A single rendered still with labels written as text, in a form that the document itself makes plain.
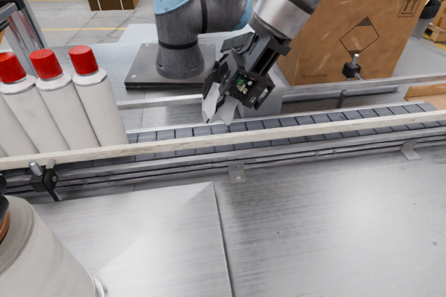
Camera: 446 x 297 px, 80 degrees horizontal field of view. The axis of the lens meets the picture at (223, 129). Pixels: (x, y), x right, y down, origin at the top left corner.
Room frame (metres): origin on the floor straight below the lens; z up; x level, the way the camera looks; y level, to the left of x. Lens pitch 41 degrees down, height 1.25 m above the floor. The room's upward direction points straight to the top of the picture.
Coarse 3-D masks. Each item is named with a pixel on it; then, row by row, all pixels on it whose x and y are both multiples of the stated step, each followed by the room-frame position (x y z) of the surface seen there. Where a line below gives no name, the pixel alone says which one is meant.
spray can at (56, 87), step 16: (48, 64) 0.35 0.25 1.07; (48, 80) 0.35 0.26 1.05; (64, 80) 0.35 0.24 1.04; (48, 96) 0.34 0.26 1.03; (64, 96) 0.34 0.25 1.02; (64, 112) 0.34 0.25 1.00; (80, 112) 0.35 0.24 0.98; (64, 128) 0.34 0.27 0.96; (80, 128) 0.34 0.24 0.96; (80, 144) 0.34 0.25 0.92; (96, 144) 0.36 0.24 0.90
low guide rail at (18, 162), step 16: (432, 112) 0.44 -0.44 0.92; (288, 128) 0.39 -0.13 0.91; (304, 128) 0.39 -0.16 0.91; (320, 128) 0.39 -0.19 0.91; (336, 128) 0.40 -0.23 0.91; (352, 128) 0.41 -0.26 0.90; (368, 128) 0.41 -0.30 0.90; (128, 144) 0.35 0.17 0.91; (144, 144) 0.35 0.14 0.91; (160, 144) 0.35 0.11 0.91; (176, 144) 0.35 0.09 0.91; (192, 144) 0.35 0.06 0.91; (208, 144) 0.36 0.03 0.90; (224, 144) 0.36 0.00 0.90; (0, 160) 0.31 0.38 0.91; (16, 160) 0.31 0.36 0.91; (64, 160) 0.32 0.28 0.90; (80, 160) 0.32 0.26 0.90
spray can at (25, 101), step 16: (0, 64) 0.34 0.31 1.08; (16, 64) 0.35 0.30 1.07; (16, 80) 0.34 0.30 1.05; (32, 80) 0.35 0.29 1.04; (16, 96) 0.33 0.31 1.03; (32, 96) 0.34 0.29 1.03; (16, 112) 0.33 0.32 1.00; (32, 112) 0.33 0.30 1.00; (48, 112) 0.35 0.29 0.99; (32, 128) 0.33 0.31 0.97; (48, 128) 0.34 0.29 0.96; (48, 144) 0.33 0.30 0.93; (64, 144) 0.35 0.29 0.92
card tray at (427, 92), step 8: (416, 88) 0.62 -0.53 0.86; (424, 88) 0.62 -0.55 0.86; (432, 88) 0.63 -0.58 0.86; (440, 88) 0.63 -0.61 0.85; (408, 96) 0.62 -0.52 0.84; (416, 96) 0.62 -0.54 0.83; (424, 96) 0.62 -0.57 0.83; (432, 96) 0.62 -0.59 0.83; (440, 96) 0.62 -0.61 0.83; (432, 104) 0.58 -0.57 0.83; (440, 104) 0.58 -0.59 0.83
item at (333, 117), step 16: (336, 112) 0.49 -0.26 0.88; (352, 112) 0.49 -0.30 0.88; (368, 112) 0.49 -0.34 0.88; (384, 112) 0.49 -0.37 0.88; (400, 112) 0.49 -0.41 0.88; (416, 112) 0.49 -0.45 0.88; (208, 128) 0.43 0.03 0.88; (224, 128) 0.43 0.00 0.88; (240, 128) 0.43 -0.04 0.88; (256, 128) 0.43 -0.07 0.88; (272, 128) 0.43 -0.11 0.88; (384, 128) 0.43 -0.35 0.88; (400, 128) 0.43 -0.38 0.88; (416, 128) 0.43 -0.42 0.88; (240, 144) 0.38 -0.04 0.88; (256, 144) 0.38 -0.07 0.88; (272, 144) 0.38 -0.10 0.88; (288, 144) 0.38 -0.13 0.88; (96, 160) 0.34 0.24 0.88; (112, 160) 0.34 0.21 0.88; (128, 160) 0.34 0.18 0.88; (144, 160) 0.34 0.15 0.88
